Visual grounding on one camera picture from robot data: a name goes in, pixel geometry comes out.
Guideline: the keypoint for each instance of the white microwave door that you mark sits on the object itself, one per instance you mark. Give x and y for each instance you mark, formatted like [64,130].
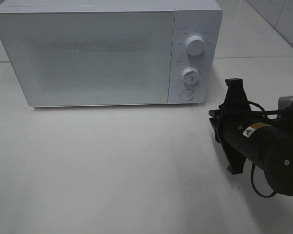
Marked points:
[84,59]

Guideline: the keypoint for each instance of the round door release button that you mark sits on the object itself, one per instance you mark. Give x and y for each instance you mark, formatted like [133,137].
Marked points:
[186,94]

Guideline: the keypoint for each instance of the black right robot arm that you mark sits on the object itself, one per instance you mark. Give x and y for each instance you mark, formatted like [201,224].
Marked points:
[276,165]

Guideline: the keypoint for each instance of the white microwave oven body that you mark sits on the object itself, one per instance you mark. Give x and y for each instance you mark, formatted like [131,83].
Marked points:
[191,17]

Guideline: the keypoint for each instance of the white timer knob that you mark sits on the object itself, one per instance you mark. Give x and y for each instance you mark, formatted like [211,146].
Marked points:
[190,75]

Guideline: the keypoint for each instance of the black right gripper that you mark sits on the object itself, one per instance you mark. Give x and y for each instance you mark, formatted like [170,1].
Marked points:
[240,129]

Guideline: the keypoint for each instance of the upper white power knob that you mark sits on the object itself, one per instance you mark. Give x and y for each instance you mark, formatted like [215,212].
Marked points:
[195,45]

